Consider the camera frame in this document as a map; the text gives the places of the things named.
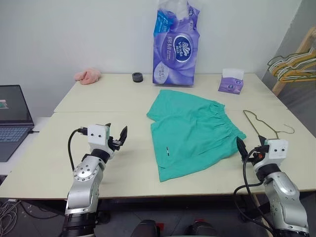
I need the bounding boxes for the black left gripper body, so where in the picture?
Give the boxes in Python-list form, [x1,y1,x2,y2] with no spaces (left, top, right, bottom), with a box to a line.
[108,136,123,153]

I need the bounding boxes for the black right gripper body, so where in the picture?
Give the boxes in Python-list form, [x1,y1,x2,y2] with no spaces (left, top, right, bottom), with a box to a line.
[246,145,270,165]

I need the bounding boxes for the olive wire clothes hanger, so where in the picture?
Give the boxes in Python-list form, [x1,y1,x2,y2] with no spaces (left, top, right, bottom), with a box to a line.
[242,109,296,140]

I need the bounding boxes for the green shorts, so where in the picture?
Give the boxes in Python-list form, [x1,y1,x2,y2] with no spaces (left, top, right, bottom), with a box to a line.
[146,89,247,183]

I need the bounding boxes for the wooden table leg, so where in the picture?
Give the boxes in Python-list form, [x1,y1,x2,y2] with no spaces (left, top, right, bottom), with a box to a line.
[252,193,275,234]

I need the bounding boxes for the pink plush cloth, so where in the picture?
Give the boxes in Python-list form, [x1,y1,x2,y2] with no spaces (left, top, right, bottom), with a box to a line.
[74,69,102,86]

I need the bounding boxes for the black tape roll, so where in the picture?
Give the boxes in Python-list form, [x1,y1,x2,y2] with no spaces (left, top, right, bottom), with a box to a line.
[131,72,145,83]

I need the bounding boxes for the small purple tissue box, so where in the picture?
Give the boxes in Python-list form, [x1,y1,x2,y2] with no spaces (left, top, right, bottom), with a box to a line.
[217,68,245,95]

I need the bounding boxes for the dark rounded shape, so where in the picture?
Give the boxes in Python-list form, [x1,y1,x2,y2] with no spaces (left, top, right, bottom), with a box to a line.
[130,219,159,237]
[184,218,218,237]

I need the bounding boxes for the dark grey laptop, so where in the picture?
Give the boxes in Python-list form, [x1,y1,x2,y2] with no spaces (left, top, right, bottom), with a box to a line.
[0,84,36,163]

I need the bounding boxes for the purple tissue paper pack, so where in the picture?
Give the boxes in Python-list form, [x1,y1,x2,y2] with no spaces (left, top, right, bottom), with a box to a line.
[151,0,201,88]

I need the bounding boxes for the wooden clothes rack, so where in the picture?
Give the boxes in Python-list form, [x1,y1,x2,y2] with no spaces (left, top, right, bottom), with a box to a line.
[271,26,316,97]

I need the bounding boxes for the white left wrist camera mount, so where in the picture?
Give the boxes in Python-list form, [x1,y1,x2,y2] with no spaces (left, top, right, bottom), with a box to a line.
[87,124,111,152]

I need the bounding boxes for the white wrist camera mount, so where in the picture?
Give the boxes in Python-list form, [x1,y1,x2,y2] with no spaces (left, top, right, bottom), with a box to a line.
[265,138,289,164]
[87,124,111,152]

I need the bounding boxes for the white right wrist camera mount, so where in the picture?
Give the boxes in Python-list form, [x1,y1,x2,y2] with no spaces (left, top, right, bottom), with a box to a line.
[265,138,289,164]

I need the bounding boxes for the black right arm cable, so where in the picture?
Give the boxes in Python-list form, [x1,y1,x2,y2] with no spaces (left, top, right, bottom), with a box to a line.
[233,150,275,237]

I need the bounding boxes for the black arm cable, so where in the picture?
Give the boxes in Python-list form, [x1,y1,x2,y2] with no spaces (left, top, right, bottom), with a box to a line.
[233,150,275,237]
[67,127,88,171]

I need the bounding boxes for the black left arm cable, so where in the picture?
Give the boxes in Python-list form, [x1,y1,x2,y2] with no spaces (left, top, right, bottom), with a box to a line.
[67,127,88,171]

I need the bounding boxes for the white floor cables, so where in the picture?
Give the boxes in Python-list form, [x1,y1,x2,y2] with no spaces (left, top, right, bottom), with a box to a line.
[0,198,23,237]

